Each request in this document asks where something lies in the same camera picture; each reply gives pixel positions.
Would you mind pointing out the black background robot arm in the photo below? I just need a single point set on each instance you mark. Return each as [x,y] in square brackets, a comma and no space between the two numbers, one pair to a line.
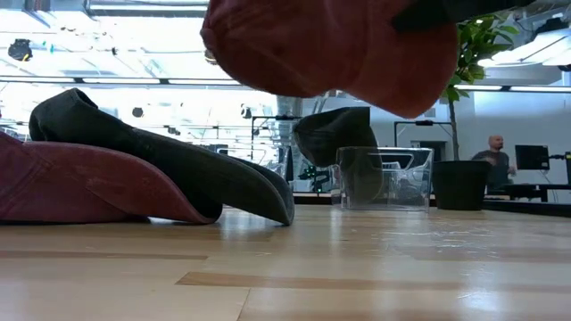
[314,176]

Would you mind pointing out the dark maroon baseball cap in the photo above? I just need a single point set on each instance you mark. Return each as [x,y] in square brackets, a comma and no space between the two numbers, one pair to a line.
[89,183]

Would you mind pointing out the black background desk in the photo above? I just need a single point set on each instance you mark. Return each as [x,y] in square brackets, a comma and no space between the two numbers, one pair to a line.
[535,189]

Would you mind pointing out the green leafy potted tree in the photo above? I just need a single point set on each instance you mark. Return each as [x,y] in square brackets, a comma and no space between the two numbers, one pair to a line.
[477,40]

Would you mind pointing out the black gantry frame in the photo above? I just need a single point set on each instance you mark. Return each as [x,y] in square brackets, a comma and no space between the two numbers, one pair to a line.
[424,122]

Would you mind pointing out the person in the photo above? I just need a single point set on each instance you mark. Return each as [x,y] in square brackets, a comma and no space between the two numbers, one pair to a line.
[495,165]

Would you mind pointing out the dark olive baseball cap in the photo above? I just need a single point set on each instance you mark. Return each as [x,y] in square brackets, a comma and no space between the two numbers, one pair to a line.
[334,134]
[178,169]

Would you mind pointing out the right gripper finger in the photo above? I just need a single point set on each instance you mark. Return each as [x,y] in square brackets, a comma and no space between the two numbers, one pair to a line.
[446,12]

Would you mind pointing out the black plant pot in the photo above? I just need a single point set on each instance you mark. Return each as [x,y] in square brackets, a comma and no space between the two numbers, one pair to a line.
[459,187]

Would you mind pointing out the faded red baseball cap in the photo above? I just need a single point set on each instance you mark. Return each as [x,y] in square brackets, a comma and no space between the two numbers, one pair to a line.
[312,44]

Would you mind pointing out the silver ventilation duct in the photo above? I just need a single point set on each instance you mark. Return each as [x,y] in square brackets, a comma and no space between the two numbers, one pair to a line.
[289,106]

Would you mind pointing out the black computer monitor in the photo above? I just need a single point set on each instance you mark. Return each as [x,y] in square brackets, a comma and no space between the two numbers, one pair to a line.
[532,157]

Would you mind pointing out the black ceiling dome fixture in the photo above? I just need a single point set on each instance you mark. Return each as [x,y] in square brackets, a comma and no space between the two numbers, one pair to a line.
[20,50]
[209,57]

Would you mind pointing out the horizontal light bar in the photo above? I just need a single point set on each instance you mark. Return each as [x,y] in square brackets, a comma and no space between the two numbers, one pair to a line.
[120,81]

